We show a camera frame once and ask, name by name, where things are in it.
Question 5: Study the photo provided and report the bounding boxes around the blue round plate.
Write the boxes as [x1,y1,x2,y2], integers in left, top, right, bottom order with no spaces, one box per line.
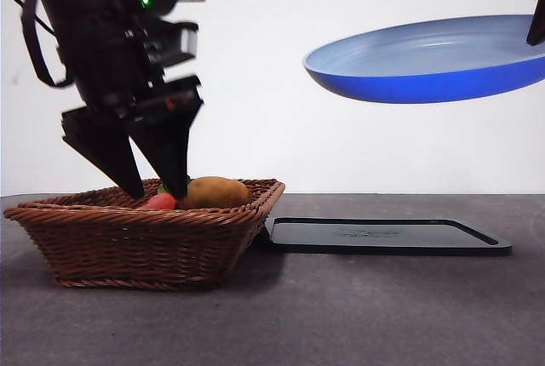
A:
[302,14,545,105]

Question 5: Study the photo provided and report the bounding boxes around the orange toy carrot green leaves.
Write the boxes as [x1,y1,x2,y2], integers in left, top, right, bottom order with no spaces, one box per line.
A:
[138,174,192,211]

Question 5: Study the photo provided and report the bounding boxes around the brown potato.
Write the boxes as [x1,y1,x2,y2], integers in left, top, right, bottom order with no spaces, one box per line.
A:
[177,176,250,210]

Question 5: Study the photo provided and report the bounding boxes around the brown wicker basket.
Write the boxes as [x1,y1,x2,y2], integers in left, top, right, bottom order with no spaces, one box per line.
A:
[3,177,287,293]

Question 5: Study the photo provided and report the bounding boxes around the black rectangular tray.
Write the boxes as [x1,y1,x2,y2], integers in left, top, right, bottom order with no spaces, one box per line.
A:
[257,215,513,258]

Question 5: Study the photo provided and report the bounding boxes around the pale grey left wrist camera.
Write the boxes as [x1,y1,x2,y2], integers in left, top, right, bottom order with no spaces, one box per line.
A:
[178,25,200,55]

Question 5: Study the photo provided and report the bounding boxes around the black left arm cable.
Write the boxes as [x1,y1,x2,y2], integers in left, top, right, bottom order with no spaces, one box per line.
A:
[0,0,73,89]

